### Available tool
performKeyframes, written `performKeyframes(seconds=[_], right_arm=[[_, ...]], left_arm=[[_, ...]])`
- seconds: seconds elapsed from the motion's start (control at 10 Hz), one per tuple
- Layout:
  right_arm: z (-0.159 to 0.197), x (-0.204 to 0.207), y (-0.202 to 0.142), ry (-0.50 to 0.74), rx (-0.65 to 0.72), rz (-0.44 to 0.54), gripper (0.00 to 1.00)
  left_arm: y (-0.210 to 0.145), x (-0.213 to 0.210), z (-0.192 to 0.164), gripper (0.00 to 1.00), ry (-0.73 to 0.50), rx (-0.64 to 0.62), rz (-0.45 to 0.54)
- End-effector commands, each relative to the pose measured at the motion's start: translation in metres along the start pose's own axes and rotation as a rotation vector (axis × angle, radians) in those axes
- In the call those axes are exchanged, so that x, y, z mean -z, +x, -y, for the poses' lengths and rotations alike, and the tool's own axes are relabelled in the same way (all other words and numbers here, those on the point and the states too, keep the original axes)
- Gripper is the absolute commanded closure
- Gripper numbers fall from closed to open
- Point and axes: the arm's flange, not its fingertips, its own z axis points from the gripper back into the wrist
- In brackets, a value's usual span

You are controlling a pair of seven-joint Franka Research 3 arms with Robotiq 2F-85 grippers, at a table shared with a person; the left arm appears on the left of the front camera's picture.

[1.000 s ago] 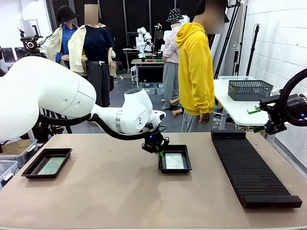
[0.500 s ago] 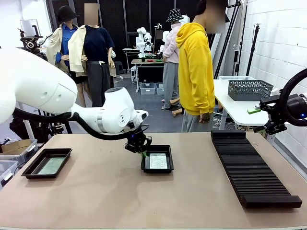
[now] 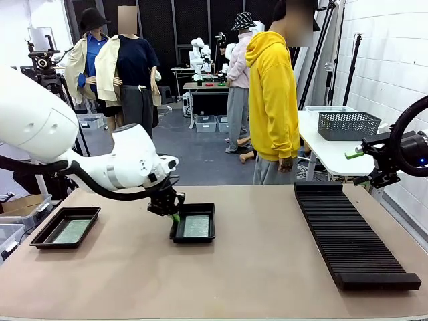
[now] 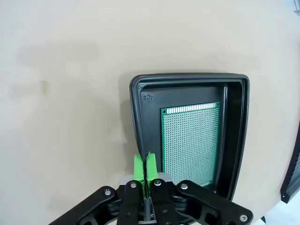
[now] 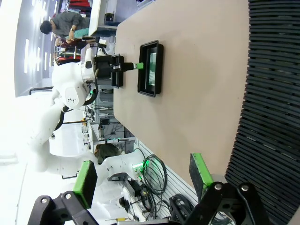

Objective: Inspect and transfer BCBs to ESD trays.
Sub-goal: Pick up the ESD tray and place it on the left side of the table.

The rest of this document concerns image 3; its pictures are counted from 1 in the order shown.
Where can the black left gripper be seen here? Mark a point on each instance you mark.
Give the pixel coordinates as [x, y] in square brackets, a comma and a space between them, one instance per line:
[165, 202]

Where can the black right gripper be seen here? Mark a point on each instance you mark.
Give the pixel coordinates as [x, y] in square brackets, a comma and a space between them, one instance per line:
[384, 157]

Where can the black ESD tray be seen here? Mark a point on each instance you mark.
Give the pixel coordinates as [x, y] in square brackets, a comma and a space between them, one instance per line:
[195, 239]
[65, 227]

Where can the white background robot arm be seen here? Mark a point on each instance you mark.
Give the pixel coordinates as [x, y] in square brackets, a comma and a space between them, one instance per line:
[200, 57]

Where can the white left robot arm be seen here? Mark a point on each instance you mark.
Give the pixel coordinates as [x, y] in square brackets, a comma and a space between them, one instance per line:
[33, 117]

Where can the person's right forearm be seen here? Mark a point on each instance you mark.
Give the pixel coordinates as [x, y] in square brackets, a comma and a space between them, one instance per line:
[289, 133]

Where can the person's right hand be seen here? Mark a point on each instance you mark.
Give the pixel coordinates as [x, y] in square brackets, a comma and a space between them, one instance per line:
[285, 164]

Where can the white side table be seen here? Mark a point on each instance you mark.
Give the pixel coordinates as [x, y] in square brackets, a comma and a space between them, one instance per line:
[321, 150]

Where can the grey plastic mesh basket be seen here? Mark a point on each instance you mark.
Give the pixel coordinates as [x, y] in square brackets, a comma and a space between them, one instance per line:
[347, 125]

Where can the clear plastic bin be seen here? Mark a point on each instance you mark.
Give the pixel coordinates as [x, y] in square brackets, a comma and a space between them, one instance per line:
[329, 109]

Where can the black slotted board rack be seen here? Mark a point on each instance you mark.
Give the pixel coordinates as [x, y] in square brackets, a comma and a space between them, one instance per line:
[354, 240]

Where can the tan mannequin foot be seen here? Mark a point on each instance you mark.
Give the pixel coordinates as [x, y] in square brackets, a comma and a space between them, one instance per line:
[247, 157]

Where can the clear storage box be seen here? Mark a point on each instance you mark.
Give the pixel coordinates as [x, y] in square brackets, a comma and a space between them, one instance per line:
[223, 124]
[205, 124]

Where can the black light stand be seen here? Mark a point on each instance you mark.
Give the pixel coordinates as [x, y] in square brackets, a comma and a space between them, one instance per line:
[352, 67]

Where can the person in yellow hoodie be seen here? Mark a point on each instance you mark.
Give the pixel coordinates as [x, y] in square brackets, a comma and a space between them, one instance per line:
[271, 100]

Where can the background desk with black panel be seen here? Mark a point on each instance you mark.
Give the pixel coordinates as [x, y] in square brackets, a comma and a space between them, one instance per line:
[209, 100]

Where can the dark plastic stool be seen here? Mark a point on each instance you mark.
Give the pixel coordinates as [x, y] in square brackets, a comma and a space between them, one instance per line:
[166, 94]

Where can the mannequin with navy top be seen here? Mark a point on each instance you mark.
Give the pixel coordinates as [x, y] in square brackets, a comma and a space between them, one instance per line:
[133, 100]

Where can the clear bin with cardboard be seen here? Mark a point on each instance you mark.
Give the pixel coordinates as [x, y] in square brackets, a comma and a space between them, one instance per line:
[30, 210]

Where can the mannequin with pink hoodie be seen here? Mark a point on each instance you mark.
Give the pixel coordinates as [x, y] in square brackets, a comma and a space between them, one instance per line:
[238, 83]

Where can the clear storage bin with latch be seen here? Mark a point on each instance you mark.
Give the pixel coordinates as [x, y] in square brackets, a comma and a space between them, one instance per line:
[10, 240]

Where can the mannequin with black hat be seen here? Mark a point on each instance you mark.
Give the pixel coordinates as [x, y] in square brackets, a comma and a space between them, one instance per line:
[88, 50]

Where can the black camera tripod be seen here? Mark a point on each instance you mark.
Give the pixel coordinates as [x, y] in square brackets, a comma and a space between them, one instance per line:
[50, 83]

